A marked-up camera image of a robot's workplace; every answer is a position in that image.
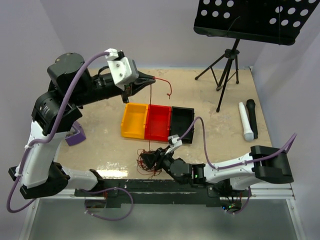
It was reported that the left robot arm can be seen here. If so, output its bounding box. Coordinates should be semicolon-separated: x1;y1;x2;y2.
9;49;155;200

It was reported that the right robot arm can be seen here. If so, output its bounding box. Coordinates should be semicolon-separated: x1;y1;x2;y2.
140;145;294;197

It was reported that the red plastic bin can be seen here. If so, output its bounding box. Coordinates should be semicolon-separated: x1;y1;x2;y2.
144;104;172;142

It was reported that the black music stand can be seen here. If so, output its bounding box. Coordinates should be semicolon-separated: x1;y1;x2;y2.
193;0;316;113

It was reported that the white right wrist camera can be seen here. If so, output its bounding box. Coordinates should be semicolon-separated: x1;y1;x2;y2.
165;134;183;155

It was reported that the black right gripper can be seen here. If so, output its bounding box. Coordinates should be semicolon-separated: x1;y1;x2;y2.
140;146;174;176

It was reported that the yellow plastic bin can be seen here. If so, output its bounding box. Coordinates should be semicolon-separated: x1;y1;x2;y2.
121;103;149;140

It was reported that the black plastic bin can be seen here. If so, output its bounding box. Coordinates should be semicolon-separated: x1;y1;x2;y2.
169;106;195;137

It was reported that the aluminium table frame rail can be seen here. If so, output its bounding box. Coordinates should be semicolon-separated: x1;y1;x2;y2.
19;184;297;240

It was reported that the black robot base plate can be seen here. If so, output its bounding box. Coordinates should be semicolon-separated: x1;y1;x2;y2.
74;179;252;208

